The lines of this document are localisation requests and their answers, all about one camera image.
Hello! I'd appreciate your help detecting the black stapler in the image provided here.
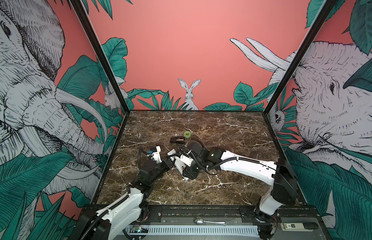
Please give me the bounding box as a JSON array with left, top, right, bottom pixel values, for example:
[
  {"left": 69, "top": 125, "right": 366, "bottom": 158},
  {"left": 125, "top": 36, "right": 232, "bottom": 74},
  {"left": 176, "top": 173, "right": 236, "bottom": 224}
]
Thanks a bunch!
[{"left": 170, "top": 136, "right": 186, "bottom": 145}]

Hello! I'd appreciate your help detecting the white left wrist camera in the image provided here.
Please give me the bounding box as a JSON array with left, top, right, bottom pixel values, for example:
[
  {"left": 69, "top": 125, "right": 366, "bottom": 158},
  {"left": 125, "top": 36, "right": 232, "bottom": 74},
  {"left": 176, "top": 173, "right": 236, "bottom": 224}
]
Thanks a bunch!
[{"left": 147, "top": 146, "right": 162, "bottom": 164}]

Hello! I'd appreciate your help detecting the white remote control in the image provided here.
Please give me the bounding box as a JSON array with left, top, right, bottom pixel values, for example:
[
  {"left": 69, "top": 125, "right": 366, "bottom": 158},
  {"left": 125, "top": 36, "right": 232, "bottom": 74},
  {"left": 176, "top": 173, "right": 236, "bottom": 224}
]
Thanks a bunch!
[{"left": 167, "top": 149, "right": 189, "bottom": 181}]

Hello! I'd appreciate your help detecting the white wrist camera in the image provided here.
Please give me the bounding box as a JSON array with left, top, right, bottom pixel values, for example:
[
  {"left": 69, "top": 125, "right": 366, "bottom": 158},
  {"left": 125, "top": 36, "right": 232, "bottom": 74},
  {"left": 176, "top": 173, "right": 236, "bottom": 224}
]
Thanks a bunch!
[
  {"left": 147, "top": 146, "right": 162, "bottom": 164},
  {"left": 180, "top": 155, "right": 194, "bottom": 167}
]

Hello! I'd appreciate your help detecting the white label box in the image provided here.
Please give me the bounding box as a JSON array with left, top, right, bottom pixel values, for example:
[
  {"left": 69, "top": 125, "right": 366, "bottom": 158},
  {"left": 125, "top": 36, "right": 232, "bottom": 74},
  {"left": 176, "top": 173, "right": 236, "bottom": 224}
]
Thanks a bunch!
[{"left": 280, "top": 222, "right": 319, "bottom": 232}]

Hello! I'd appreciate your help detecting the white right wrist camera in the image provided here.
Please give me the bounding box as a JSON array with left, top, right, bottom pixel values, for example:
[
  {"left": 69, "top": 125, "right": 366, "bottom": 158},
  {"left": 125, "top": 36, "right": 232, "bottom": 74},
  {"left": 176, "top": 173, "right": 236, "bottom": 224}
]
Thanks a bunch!
[{"left": 180, "top": 155, "right": 194, "bottom": 167}]

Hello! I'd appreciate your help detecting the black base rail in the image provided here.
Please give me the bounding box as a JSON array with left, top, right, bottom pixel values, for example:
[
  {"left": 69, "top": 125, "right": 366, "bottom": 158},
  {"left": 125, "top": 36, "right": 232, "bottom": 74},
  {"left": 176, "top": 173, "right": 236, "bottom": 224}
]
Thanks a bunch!
[{"left": 122, "top": 205, "right": 319, "bottom": 225}]

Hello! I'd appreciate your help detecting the white perforated cable tray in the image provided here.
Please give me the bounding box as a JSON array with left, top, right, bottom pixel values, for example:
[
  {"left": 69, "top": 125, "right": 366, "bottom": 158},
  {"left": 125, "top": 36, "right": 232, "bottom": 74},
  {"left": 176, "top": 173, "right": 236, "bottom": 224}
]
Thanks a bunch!
[{"left": 125, "top": 225, "right": 259, "bottom": 237}]

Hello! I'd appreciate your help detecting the black enclosure corner post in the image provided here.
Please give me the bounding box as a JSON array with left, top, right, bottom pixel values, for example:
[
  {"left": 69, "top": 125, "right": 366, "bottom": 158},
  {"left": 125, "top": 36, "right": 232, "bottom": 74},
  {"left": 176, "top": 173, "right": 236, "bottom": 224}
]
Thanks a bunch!
[
  {"left": 263, "top": 0, "right": 337, "bottom": 116},
  {"left": 70, "top": 0, "right": 130, "bottom": 114}
]

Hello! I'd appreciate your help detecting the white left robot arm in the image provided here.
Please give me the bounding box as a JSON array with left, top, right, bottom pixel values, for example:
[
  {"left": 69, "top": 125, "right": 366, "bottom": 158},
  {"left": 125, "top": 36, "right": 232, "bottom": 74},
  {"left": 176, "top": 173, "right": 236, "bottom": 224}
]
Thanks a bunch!
[{"left": 68, "top": 156, "right": 176, "bottom": 240}]

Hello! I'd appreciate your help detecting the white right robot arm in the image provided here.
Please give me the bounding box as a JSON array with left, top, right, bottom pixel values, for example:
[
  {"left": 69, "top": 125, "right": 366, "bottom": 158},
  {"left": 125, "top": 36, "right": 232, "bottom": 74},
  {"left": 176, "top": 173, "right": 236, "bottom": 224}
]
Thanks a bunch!
[{"left": 178, "top": 143, "right": 298, "bottom": 216}]

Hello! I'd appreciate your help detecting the black enclosure corner post left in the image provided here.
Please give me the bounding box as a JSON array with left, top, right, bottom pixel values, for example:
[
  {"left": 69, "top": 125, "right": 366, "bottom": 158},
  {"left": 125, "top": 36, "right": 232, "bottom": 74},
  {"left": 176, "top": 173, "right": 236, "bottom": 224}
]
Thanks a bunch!
[{"left": 70, "top": 0, "right": 130, "bottom": 114}]

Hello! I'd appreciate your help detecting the black enclosure corner post right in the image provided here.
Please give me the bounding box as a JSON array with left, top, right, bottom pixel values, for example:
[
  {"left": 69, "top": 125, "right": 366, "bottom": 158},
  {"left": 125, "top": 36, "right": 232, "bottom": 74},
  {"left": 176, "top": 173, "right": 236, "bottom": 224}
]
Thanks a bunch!
[{"left": 263, "top": 0, "right": 337, "bottom": 116}]

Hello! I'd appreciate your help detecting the metal spoon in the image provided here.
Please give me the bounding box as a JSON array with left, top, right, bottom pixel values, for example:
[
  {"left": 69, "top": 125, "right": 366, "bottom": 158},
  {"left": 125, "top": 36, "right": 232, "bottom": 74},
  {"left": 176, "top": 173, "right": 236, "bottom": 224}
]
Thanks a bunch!
[{"left": 193, "top": 216, "right": 226, "bottom": 226}]

